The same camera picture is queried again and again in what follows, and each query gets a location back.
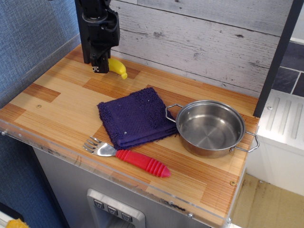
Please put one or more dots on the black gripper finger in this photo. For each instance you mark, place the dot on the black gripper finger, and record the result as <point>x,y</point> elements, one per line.
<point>104,63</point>
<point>95,64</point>

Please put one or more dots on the clear acrylic edge guard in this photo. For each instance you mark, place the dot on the clear acrylic edge guard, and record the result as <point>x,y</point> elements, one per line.
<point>200,193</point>

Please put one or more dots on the dark left shelf post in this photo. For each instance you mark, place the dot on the dark left shelf post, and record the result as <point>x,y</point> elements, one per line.
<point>83,30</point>

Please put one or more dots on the purple folded towel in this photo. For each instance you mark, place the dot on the purple folded towel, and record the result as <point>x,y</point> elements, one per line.
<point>136,119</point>

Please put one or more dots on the dark right shelf post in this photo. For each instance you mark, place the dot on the dark right shelf post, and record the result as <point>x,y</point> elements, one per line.
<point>278,56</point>

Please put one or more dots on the silver dispenser button panel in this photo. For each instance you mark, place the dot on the silver dispenser button panel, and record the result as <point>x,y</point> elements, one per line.
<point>111,213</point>

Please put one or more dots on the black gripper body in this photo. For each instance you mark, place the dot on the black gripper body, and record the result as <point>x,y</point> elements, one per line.
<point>103,29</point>

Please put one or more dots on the yellow object bottom left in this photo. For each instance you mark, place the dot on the yellow object bottom left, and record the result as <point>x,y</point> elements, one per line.
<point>9,222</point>

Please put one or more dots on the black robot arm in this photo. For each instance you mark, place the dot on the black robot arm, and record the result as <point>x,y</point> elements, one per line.
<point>96,4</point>

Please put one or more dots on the dark shelf post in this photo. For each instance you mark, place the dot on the dark shelf post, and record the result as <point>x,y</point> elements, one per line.
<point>278,56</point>
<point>83,30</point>

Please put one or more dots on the red handled metal fork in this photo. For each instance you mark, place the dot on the red handled metal fork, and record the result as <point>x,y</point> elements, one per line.
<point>146,163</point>

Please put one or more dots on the stainless steel pot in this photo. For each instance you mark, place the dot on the stainless steel pot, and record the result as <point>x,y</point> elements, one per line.
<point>209,129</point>

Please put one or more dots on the yellow toy banana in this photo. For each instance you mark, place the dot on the yellow toy banana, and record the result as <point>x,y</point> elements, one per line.
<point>118,67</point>

